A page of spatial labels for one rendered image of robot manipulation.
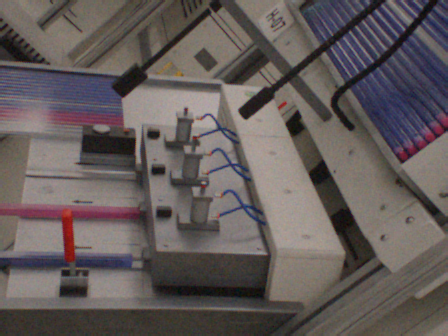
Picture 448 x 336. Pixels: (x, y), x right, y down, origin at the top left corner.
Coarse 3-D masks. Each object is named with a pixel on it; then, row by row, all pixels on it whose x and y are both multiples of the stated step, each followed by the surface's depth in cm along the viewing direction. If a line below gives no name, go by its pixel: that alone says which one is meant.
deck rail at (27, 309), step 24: (0, 312) 92; (24, 312) 92; (48, 312) 93; (72, 312) 93; (96, 312) 94; (120, 312) 94; (144, 312) 94; (168, 312) 95; (192, 312) 95; (216, 312) 96; (240, 312) 96; (264, 312) 97; (288, 312) 97
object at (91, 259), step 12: (0, 252) 100; (12, 252) 101; (24, 252) 101; (36, 252) 101; (48, 252) 102; (60, 252) 102; (84, 252) 102; (0, 264) 100; (12, 264) 100; (24, 264) 100; (36, 264) 101; (48, 264) 101; (60, 264) 101; (84, 264) 102; (96, 264) 102; (108, 264) 102; (120, 264) 102
